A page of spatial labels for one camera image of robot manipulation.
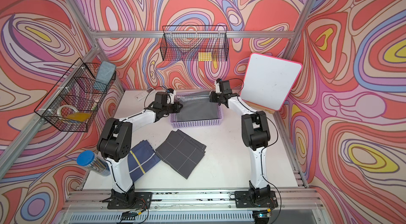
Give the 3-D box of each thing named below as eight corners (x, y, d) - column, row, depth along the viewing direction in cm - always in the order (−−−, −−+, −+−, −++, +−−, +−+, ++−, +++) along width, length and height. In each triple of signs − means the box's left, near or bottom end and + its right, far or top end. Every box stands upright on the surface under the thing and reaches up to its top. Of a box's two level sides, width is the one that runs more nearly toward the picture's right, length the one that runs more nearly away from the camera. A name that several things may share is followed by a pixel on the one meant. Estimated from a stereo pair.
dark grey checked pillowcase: (153, 154, 90) (152, 153, 88) (175, 128, 101) (175, 127, 99) (188, 179, 81) (187, 178, 80) (208, 148, 92) (208, 147, 91)
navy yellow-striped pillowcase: (133, 181, 81) (132, 180, 79) (121, 156, 90) (120, 154, 88) (161, 161, 88) (160, 160, 86) (147, 140, 96) (146, 138, 94)
